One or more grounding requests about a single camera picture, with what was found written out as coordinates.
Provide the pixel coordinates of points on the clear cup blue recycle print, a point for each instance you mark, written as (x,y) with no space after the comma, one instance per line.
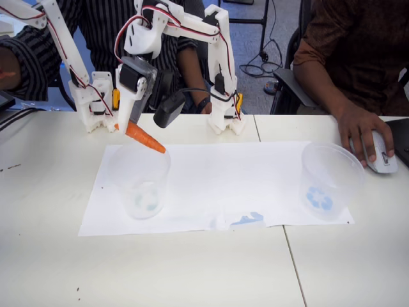
(319,198)

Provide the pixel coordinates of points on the orange blue floor gadget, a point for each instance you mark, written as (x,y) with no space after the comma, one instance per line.
(271,86)

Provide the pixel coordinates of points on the black wristband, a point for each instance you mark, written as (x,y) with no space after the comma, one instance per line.
(204,105)

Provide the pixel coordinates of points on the brown-shirt person's hand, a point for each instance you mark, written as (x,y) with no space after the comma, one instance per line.
(361,131)

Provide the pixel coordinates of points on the plain white paper sheet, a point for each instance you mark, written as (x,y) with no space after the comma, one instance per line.
(105,208)

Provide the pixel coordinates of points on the person in brown shirt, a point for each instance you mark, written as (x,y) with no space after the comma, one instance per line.
(361,41)

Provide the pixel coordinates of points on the white paper sheet blue print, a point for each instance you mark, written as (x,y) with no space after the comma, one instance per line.
(278,179)

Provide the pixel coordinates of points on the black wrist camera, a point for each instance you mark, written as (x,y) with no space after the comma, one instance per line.
(167,112)

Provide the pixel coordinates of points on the white leader robot arm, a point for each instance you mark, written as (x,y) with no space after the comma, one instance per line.
(64,41)

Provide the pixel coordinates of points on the orange carrot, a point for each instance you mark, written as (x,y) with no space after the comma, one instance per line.
(143,139)

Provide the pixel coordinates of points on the striped-shirt person's right hand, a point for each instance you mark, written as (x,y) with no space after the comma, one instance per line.
(9,64)

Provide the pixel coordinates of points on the person in striped shirt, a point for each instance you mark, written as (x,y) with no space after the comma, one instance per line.
(96,38)

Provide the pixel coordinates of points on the striped-shirt person's left forearm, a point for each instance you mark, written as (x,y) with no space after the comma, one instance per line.
(191,73)

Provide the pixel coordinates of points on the black metal frame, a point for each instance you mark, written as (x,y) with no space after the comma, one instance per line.
(249,20)

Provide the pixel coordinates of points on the black laptop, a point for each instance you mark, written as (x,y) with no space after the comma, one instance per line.
(401,134)

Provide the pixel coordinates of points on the white follower robot arm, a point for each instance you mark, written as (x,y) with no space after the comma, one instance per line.
(220,48)

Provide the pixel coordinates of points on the brown-shirt person's forearm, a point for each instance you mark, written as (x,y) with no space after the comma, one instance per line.
(326,92)

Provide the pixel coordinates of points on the grey gripper black servo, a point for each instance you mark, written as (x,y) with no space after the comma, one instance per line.
(127,103)

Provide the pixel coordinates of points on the black tablet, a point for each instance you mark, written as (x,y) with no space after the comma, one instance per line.
(5,100)

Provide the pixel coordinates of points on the black chair grey armrest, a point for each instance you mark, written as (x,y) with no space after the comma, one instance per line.
(294,92)

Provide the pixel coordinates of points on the clear plastic cup green print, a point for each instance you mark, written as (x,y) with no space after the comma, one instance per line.
(143,204)

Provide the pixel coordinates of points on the white computer mouse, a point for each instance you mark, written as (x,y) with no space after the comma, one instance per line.
(383,166)

